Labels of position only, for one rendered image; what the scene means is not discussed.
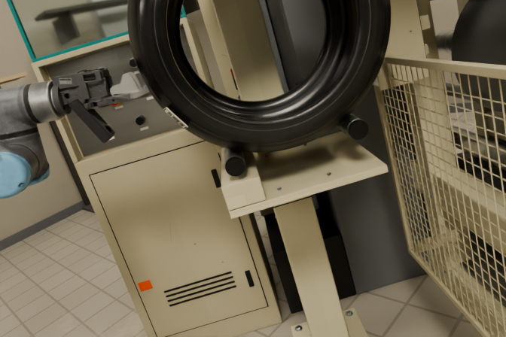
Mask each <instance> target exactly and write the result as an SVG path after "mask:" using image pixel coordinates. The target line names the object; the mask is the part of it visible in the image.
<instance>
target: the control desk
mask: <svg viewBox="0 0 506 337"><path fill-rule="evenodd" d="M180 32H181V42H182V45H183V48H184V52H185V54H186V57H187V59H188V61H189V63H190V64H191V66H192V68H193V69H194V71H195V72H196V73H197V74H198V76H199V77H200V78H201V79H202V80H203V81H204V82H205V83H206V84H208V85H209V86H210V87H211V88H212V89H214V90H215V88H214V85H213V82H212V78H211V75H210V73H209V68H208V66H207V63H206V58H205V56H204V53H203V49H202V46H201V43H200V40H199V37H198V34H197V30H196V27H195V25H194V22H192V21H191V20H189V19H188V18H187V17H184V18H181V19H180ZM31 65H32V68H33V70H34V72H35V75H36V77H37V79H38V82H43V81H48V80H52V79H51V78H52V77H58V76H63V75H68V74H77V73H78V72H79V71H81V70H84V69H85V70H88V71H89V70H96V69H98V68H108V70H109V74H110V76H111V78H112V81H113V84H112V86H116V85H117V84H120V82H121V78H122V76H123V74H126V73H128V72H132V73H134V74H135V75H136V77H137V78H138V80H139V83H140V84H141V86H142V88H143V89H147V87H146V86H145V83H144V81H143V80H142V77H141V75H140V74H139V70H138V69H137V66H136V63H135V60H134V58H133V53H132V50H131V46H130V39H129V35H124V36H121V37H118V38H114V39H111V40H108V41H103V42H101V43H98V44H94V45H91V46H88V47H84V48H81V49H78V50H73V51H71V52H68V53H64V54H61V55H58V56H54V57H51V58H48V59H43V60H41V61H37V62H34V63H31ZM94 109H95V111H96V112H97V113H98V114H99V115H100V116H101V118H102V119H103V120H104V121H105V122H106V123H107V124H108V125H109V126H110V127H111V128H112V129H113V130H114V132H115V134H114V136H113V137H112V138H111V139H110V140H108V141H107V142H105V143H102V142H101V141H100V140H99V139H98V137H97V136H96V135H95V134H94V133H93V132H92V131H91V130H90V128H89V127H88V126H87V125H86V124H85V123H84V122H83V121H82V119H81V118H80V117H79V116H78V115H77V114H76V113H75V112H74V111H73V110H72V111H71V113H70V114H66V115H65V116H64V118H63V119H61V120H55V121H56V124H57V126H58V128H59V131H60V133H61V136H62V138H63V141H64V142H65V144H66V147H67V149H68V152H69V154H70V157H71V158H72V162H73V163H75V168H76V169H77V172H78V174H79V177H80V179H81V182H82V184H83V185H84V189H85V191H86V193H87V196H88V198H89V200H90V203H91V205H92V207H93V210H94V212H95V214H96V217H97V219H98V221H99V224H100V226H101V228H102V231H103V233H104V235H105V238H106V240H107V242H108V245H109V247H110V249H111V252H112V254H113V256H114V259H115V261H116V263H117V266H118V268H119V270H120V273H121V275H122V277H123V280H124V282H125V285H126V288H127V289H128V291H129V294H130V296H131V299H132V301H133V304H134V306H135V307H136V310H137V312H138V315H139V317H140V320H141V322H142V325H143V327H144V328H145V331H146V333H147V336H148V337H234V336H238V335H242V334H245V333H247V332H252V331H255V330H257V329H262V328H264V327H268V326H272V325H275V324H278V323H281V322H282V315H281V311H280V307H279V300H278V297H277V293H276V287H275V283H274V280H273V273H272V269H271V267H270V263H269V260H268V258H267V253H266V251H265V248H264V243H263V241H262V238H261V234H260V231H259V228H258V225H257V222H256V219H255V215H254V212H253V213H250V214H245V215H242V216H240V217H235V218H233V219H231V218H230V214H229V210H228V209H227V205H226V202H225V199H224V195H223V193H222V190H221V152H220V153H218V152H217V150H216V147H215V145H214V144H211V143H209V142H207V141H204V140H202V139H201V138H198V137H197V136H195V135H193V134H192V133H190V132H189V131H187V130H186V129H184V128H182V127H181V126H180V125H179V124H177V123H176V122H175V121H174V120H173V119H172V118H171V117H170V116H169V115H168V114H167V113H166V112H165V111H164V110H163V109H162V108H161V107H160V106H159V105H158V103H157V102H156V100H155V99H154V97H153V96H152V95H151V94H150V95H149V96H147V97H144V98H140V99H134V100H131V101H128V102H121V103H117V104H113V105H109V106H106V107H103V108H94ZM148 280H150V282H151V285H152V287H153V288H151V289H149V290H144V291H142V292H141V290H140V288H139V285H138V283H141V282H143V281H148Z"/></svg>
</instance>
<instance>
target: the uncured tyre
mask: <svg viewBox="0 0 506 337"><path fill-rule="evenodd" d="M183 3H184V0H128V5H127V25H128V33H129V39H130V46H131V50H132V53H133V58H134V60H135V63H136V66H137V69H138V70H139V74H140V75H141V77H142V80H143V81H144V83H145V86H146V87H147V88H148V90H149V92H150V93H151V95H152V96H153V97H154V99H155V100H156V102H157V103H158V105H159V106H160V107H161V108H162V109H164V108H166V107H167V108H168V109H169V110H170V111H171V112H172V113H174V114H175V115H176V116H177V117H178V118H179V119H180V120H182V121H183V122H184V123H185V124H186V125H187V126H188V127H187V128H186V130H187V131H189V132H190V133H192V134H193V135H195V136H197V137H198V138H201V139H202V140H204V141H207V142H209V143H211V144H215V145H218V146H219V147H224V148H227V149H231V150H238V151H243V152H253V153H263V152H273V151H280V150H287V149H290V148H293V147H298V146H301V145H303V144H306V143H308V142H311V141H313V140H315V139H317V138H319V137H321V136H323V135H324V134H326V133H327V132H329V131H331V130H332V129H333V128H335V127H336V126H337V125H339V124H340V123H341V122H343V121H344V120H345V119H346V118H347V117H348V116H349V115H350V114H351V113H352V112H353V111H354V110H355V109H356V108H357V107H358V105H359V104H360V103H361V101H362V100H363V99H364V97H365V96H366V95H367V93H368V91H369V90H370V88H371V87H372V85H373V83H374V81H375V80H376V77H377V75H378V73H379V71H380V68H381V66H382V63H383V60H384V57H385V54H386V50H387V47H388V42H389V34H390V27H391V2H390V0H321V3H322V7H323V11H324V16H325V35H324V40H323V44H322V48H321V51H320V54H319V57H318V59H317V60H316V62H315V65H314V66H313V67H312V69H311V71H310V72H309V74H308V75H307V76H306V77H305V78H304V79H303V80H302V81H301V82H300V83H299V84H298V85H297V86H295V87H294V88H293V89H291V90H289V91H287V92H286V93H284V94H282V95H280V96H277V97H275V98H272V99H266V100H261V101H243V100H238V99H233V98H231V97H228V96H225V95H223V94H221V93H219V92H217V91H216V90H214V89H212V88H211V87H210V86H209V85H208V84H206V83H205V82H204V81H203V80H202V79H201V78H200V77H199V76H198V74H197V73H196V72H195V71H194V69H193V68H192V66H191V64H190V63H189V61H188V59H187V57H186V54H185V52H184V48H183V45H182V42H181V32H180V19H181V9H182V6H183Z"/></svg>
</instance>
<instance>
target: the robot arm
mask: <svg viewBox="0 0 506 337"><path fill-rule="evenodd" d="M81 71H84V72H81ZM81 71H79V72H81V73H79V72H78V73H77V74H68V75H63V76H58V77H52V78H51V79H52V80H48V81H43V82H38V83H32V84H27V85H22V86H17V87H8V88H4V89H0V199H6V198H10V197H12V196H15V195H17V194H18V193H21V192H22V191H24V190H25V189H26V188H27V187H28V186H31V185H34V184H37V183H40V182H42V181H43V180H44V179H46V178H48V176H49V175H50V169H49V168H50V165H49V163H48V161H47V158H46V155H45V152H44V148H43V144H42V142H41V137H40V134H39V131H38V126H37V124H38V123H46V122H50V121H54V120H61V119H63V118H64V116H65V115H66V114H70V113H71V111H72V110H73V111H74V112H75V113H76V114H77V115H78V116H79V117H80V118H81V119H82V121H83V122H84V123H85V124H86V125H87V126H88V127H89V128H90V130H91V131H92V132H93V133H94V134H95V135H96V136H97V137H98V139H99V140H100V141H101V142H102V143H105V142H107V141H108V140H110V139H111V138H112V137H113V136H114V134H115V132H114V130H113V129H112V128H111V127H110V126H109V125H108V124H107V123H106V122H105V121H104V120H103V119H102V118H101V116H100V115H99V114H98V113H97V112H96V111H95V109H94V108H103V107H106V106H109V105H113V104H117V103H121V102H128V101H131V100H134V99H140V98H144V97H147V96H149V95H150V94H151V93H150V92H149V90H148V89H143V88H142V86H141V84H140V83H139V80H138V78H137V77H136V75H135V74H134V73H132V72H128V73H126V74H123V76H122V78H121V82H120V84H117V85H116V86H112V84H113V81H112V78H111V76H110V74H109V70H108V68H98V69H96V70H89V71H88V70H85V69H84V70H81Z"/></svg>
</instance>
